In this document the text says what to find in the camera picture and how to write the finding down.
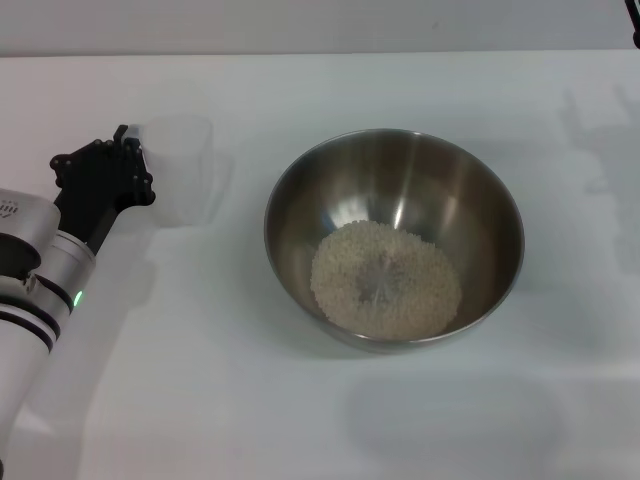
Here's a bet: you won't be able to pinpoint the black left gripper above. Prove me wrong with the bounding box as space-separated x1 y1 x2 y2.
48 123 157 251

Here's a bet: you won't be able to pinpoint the white rice grains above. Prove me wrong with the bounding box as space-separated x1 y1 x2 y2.
310 219 462 340

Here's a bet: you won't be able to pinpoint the clear plastic measuring cup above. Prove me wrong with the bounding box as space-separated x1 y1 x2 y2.
127 114 217 231

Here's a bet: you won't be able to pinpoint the stainless steel mixing bowl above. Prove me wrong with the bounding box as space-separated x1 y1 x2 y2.
263 128 526 355

